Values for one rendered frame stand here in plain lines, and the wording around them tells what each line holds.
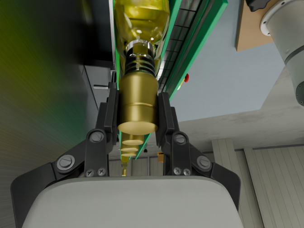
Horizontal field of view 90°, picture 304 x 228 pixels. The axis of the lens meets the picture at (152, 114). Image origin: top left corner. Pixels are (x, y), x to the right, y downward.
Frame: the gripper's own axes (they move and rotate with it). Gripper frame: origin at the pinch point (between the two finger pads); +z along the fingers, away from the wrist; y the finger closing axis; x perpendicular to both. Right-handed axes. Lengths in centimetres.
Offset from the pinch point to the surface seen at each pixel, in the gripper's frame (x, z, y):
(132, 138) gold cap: -9.3, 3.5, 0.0
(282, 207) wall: -521, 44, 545
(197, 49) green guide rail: -4.2, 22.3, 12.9
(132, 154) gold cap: -20.7, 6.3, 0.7
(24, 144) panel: -7.0, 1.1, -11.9
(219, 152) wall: -386, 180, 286
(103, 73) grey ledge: -22.6, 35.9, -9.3
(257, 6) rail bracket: 6.1, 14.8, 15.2
